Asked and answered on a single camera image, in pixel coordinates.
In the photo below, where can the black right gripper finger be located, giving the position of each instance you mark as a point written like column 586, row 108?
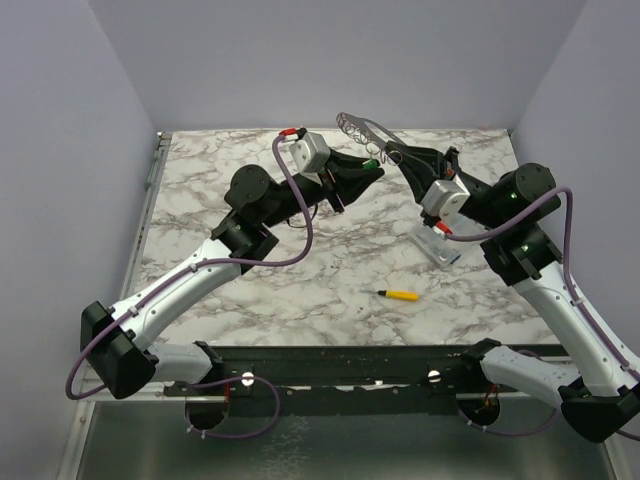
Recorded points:
column 420, row 158
column 417, row 176

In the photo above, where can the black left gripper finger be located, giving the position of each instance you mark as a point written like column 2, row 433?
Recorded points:
column 357, row 181
column 348, row 162

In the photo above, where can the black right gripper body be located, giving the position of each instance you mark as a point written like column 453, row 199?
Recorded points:
column 447, row 167

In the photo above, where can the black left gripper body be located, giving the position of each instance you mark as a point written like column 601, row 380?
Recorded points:
column 332, row 167

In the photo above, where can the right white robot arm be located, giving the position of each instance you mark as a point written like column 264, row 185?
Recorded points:
column 527, row 220

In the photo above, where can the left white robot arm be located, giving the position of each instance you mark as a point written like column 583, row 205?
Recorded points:
column 121, row 344

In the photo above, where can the clear plastic box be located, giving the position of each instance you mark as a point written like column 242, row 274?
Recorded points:
column 434, row 246

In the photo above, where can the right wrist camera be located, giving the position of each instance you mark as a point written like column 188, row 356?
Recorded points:
column 444, row 199

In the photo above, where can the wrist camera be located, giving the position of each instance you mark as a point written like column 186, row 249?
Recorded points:
column 310, row 153
column 444, row 199

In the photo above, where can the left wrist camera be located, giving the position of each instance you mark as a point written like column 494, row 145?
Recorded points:
column 310, row 153

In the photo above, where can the yellow handled screwdriver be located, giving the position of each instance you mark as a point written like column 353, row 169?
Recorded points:
column 398, row 295

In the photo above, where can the black mounting rail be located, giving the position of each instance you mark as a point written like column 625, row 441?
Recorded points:
column 360, row 380

